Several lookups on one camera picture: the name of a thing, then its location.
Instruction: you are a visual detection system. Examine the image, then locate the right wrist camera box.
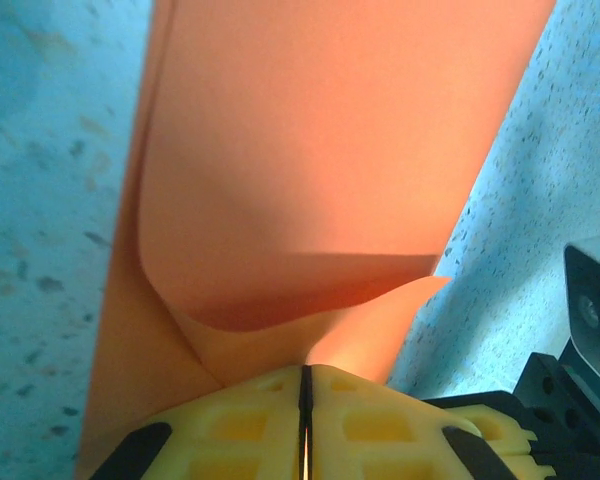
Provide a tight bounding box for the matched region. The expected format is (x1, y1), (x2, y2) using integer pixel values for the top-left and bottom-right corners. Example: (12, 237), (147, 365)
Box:
(563, 233), (600, 384)

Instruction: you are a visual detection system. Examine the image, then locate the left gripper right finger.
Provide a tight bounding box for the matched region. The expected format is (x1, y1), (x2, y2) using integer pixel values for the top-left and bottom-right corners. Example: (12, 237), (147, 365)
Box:
(305, 363), (559, 480)

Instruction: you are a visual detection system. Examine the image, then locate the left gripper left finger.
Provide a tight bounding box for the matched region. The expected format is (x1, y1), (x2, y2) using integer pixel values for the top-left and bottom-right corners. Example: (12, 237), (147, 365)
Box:
(87, 364), (305, 480)

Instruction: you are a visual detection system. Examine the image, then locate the orange paper sheet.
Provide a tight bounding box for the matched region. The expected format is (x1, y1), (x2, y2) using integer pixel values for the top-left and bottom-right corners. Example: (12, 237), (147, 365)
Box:
(74, 0), (559, 480)

